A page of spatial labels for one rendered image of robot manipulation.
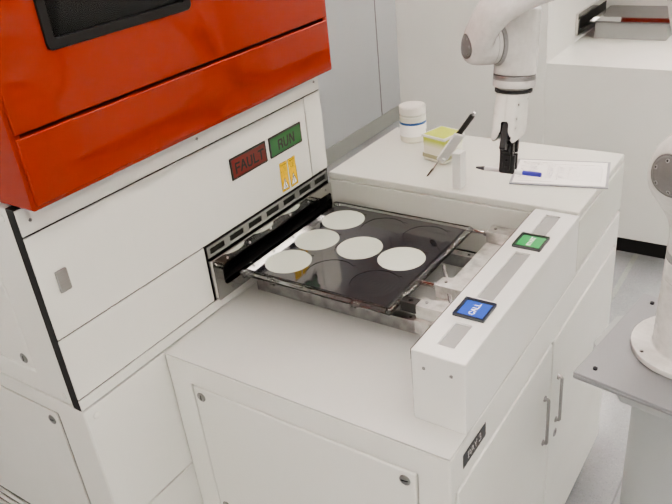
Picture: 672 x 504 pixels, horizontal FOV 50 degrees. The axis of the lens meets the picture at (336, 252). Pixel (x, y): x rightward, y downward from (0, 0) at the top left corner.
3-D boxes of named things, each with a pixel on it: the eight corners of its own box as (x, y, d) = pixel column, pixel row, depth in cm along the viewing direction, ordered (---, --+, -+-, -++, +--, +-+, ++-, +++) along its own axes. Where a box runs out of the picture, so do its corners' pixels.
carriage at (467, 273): (414, 333, 136) (413, 320, 135) (492, 247, 162) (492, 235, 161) (453, 344, 132) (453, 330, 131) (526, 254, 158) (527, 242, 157)
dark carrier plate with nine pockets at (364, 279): (246, 271, 155) (246, 268, 154) (335, 206, 179) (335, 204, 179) (386, 309, 137) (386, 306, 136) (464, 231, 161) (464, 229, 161)
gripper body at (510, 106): (503, 78, 152) (499, 131, 156) (487, 87, 144) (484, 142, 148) (539, 80, 149) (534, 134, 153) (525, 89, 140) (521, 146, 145)
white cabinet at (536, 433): (230, 616, 183) (162, 355, 144) (412, 393, 251) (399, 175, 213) (464, 758, 150) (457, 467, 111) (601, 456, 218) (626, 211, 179)
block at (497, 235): (486, 242, 158) (486, 230, 157) (492, 235, 161) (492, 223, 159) (521, 249, 154) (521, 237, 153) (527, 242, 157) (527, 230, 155)
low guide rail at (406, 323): (257, 289, 162) (255, 277, 161) (263, 285, 163) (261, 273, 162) (464, 348, 136) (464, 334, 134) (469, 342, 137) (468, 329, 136)
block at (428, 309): (416, 318, 136) (415, 304, 134) (424, 308, 138) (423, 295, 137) (455, 328, 131) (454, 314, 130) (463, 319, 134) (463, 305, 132)
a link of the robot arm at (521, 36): (503, 78, 140) (544, 74, 143) (508, 6, 135) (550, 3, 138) (481, 71, 147) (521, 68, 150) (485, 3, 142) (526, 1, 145)
